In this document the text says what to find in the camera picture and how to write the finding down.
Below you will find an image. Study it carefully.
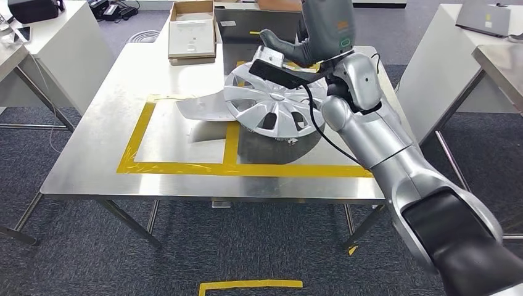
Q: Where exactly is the grey flat case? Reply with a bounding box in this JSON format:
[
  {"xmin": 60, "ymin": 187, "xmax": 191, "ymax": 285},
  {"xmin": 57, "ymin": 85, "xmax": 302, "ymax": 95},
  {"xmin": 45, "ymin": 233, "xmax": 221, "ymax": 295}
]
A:
[{"xmin": 455, "ymin": 3, "xmax": 523, "ymax": 39}]

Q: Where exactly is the smartphone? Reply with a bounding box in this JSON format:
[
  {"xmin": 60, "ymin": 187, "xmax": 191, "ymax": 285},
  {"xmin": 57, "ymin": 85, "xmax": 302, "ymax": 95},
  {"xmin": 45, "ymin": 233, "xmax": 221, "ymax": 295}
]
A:
[{"xmin": 13, "ymin": 26, "xmax": 32, "ymax": 44}]

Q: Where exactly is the black case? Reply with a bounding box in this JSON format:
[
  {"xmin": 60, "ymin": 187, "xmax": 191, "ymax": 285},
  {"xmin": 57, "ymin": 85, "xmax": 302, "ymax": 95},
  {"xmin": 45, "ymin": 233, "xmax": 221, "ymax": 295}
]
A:
[{"xmin": 7, "ymin": 0, "xmax": 66, "ymax": 25}]

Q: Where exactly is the white ribbed round object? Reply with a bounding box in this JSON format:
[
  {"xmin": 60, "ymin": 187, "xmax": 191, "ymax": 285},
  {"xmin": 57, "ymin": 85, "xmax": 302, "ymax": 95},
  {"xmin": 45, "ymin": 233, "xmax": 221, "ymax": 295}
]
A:
[{"xmin": 125, "ymin": 30, "xmax": 161, "ymax": 44}]

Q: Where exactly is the steel workbench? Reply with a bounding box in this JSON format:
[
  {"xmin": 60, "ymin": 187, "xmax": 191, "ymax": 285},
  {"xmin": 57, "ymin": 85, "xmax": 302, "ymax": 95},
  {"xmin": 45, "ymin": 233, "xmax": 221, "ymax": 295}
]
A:
[{"xmin": 39, "ymin": 20, "xmax": 422, "ymax": 251}]

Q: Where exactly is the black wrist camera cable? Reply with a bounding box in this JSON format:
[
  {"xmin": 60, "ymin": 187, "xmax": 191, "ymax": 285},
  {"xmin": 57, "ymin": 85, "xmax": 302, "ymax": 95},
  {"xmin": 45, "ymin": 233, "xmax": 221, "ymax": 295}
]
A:
[{"xmin": 301, "ymin": 83, "xmax": 364, "ymax": 168}]

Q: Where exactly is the grey metal box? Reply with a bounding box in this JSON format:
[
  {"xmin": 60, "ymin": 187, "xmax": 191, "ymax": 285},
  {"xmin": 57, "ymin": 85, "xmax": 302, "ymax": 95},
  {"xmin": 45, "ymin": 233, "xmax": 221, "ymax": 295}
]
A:
[{"xmin": 213, "ymin": 7, "xmax": 304, "ymax": 46}]

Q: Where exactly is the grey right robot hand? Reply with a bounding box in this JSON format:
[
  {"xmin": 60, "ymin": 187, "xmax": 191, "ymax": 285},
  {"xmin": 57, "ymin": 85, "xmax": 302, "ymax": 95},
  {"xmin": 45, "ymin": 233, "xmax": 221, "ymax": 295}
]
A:
[{"xmin": 260, "ymin": 0, "xmax": 356, "ymax": 68}]

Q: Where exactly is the cardboard box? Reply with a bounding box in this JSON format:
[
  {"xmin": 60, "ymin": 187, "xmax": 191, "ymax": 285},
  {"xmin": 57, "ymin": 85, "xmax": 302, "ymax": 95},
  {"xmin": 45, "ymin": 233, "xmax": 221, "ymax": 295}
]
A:
[{"xmin": 167, "ymin": 0, "xmax": 217, "ymax": 66}]

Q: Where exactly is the yellow floor tape square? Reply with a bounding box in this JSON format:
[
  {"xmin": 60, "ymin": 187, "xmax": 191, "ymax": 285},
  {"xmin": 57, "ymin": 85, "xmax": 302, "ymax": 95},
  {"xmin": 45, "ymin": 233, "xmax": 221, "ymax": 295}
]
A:
[{"xmin": 198, "ymin": 279, "xmax": 304, "ymax": 296}]

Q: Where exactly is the steel table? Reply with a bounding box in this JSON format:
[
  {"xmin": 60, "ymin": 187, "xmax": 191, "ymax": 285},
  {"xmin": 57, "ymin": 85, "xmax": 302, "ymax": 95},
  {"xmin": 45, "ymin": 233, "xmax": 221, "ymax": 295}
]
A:
[
  {"xmin": 434, "ymin": 43, "xmax": 523, "ymax": 242},
  {"xmin": 0, "ymin": 43, "xmax": 76, "ymax": 247}
]

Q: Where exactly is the silver wheel cover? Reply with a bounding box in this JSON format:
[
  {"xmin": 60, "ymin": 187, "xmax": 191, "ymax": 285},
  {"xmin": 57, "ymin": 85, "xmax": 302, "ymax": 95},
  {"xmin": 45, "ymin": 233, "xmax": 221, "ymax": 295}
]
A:
[{"xmin": 223, "ymin": 61, "xmax": 329, "ymax": 140}]

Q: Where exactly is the white table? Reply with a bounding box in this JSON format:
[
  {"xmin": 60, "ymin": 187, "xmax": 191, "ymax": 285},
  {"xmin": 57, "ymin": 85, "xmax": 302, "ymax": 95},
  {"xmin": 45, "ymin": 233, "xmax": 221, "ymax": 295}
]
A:
[
  {"xmin": 395, "ymin": 3, "xmax": 523, "ymax": 146},
  {"xmin": 24, "ymin": 0, "xmax": 117, "ymax": 117}
]

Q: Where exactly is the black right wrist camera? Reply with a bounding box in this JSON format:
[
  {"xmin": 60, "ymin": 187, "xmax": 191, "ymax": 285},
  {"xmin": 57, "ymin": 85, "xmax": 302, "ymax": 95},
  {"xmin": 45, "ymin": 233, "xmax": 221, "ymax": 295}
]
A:
[{"xmin": 248, "ymin": 46, "xmax": 334, "ymax": 90}]

